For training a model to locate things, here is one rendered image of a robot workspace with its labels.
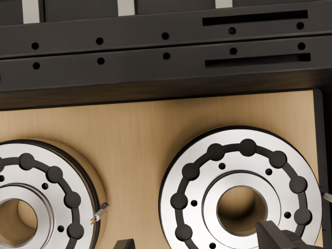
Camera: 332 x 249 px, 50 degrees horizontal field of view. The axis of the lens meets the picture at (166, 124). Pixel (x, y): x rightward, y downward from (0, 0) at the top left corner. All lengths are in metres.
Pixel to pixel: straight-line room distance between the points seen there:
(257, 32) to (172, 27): 0.04
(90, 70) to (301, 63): 0.09
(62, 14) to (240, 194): 0.18
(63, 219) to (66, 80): 0.11
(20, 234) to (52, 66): 0.14
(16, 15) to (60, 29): 0.13
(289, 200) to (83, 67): 0.15
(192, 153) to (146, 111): 0.05
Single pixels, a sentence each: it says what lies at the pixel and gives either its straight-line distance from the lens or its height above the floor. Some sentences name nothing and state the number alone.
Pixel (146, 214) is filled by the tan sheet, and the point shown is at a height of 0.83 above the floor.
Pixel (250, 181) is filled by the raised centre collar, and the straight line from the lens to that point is 0.22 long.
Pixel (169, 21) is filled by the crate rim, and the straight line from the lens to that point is 0.16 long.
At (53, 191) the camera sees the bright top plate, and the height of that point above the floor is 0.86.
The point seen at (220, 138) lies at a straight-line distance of 0.22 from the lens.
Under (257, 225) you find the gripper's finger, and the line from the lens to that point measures 0.16.
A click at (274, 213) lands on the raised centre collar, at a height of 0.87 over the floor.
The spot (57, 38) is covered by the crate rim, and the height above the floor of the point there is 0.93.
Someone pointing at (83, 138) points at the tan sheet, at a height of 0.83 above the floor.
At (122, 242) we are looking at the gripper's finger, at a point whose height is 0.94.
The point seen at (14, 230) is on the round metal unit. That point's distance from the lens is 0.28.
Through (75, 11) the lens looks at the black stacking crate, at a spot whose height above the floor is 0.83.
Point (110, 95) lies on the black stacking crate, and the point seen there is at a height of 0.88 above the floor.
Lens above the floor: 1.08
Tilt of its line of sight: 87 degrees down
